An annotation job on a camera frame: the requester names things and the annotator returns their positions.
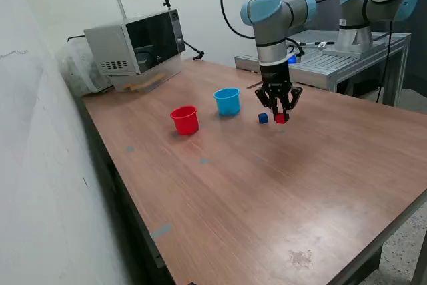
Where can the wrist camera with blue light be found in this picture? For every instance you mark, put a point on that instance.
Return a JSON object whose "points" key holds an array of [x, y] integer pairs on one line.
{"points": [[293, 58]]}

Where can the silver microwave oven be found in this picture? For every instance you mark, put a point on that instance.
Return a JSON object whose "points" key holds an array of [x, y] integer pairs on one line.
{"points": [[106, 44]]}

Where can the red cup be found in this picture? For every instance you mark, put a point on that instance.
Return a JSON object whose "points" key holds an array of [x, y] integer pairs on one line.
{"points": [[184, 124]]}

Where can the small black camera mount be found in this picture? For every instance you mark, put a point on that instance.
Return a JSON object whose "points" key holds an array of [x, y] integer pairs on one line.
{"points": [[166, 1]]}

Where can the silver blue UR5e robot arm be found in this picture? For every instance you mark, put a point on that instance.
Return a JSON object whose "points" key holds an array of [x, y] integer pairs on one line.
{"points": [[277, 21]]}

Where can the thin white rod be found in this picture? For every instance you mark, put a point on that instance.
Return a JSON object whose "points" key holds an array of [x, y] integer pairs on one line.
{"points": [[120, 3]]}

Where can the blue cup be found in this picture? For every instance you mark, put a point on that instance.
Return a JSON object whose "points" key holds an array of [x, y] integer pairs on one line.
{"points": [[227, 104]]}

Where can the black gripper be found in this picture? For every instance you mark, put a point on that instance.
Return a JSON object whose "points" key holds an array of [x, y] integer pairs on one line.
{"points": [[275, 76]]}

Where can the blue cube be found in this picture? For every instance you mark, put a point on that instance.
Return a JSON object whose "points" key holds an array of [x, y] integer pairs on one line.
{"points": [[263, 118]]}

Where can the red cube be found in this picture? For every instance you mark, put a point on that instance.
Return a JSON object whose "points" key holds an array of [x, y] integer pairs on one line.
{"points": [[280, 119]]}

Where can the aluminium robot base table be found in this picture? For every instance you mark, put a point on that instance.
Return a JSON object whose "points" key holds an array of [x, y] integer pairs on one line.
{"points": [[320, 64]]}

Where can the long grey tape strip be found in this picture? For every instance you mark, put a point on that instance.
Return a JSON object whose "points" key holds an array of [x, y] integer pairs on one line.
{"points": [[161, 231]]}

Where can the clear plastic box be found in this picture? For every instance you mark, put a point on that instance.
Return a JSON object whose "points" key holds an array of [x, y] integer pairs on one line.
{"points": [[166, 71]]}

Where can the wooden sticks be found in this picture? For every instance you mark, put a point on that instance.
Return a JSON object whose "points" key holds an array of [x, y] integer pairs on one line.
{"points": [[146, 82]]}

